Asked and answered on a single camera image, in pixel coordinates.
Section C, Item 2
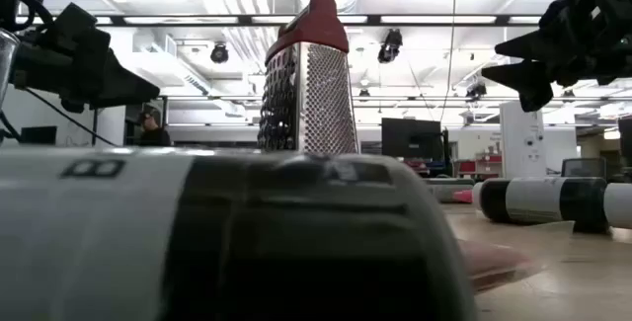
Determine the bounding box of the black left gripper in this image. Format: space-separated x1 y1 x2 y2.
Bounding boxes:
9 27 162 114

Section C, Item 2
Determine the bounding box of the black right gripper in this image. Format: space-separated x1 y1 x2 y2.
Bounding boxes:
481 0 632 114

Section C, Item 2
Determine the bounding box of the steel box grater red handle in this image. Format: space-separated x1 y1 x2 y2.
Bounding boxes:
256 0 360 156

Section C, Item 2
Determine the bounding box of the red popcorn packet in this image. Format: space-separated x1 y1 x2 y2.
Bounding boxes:
458 219 577 293

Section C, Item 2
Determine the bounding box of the person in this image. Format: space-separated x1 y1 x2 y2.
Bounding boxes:
136 110 173 147

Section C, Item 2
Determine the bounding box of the black ceiling spot lamp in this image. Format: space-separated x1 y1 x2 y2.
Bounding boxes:
465 81 489 103
376 28 404 65
209 41 230 65

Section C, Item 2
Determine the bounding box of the white pillar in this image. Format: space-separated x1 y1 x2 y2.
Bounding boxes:
499 101 548 180

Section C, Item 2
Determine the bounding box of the small dark screen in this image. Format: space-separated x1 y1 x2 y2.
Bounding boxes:
19 125 58 146

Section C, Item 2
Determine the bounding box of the red cabinet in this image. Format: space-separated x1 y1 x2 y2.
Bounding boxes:
454 152 504 180

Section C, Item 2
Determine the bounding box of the black monitor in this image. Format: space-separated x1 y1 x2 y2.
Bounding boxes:
618 116 632 167
380 117 444 163

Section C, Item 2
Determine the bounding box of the black overhead light bar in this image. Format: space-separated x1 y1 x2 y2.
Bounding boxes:
14 13 544 28

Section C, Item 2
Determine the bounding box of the white ceiling air duct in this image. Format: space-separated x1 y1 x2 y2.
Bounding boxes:
131 32 211 96

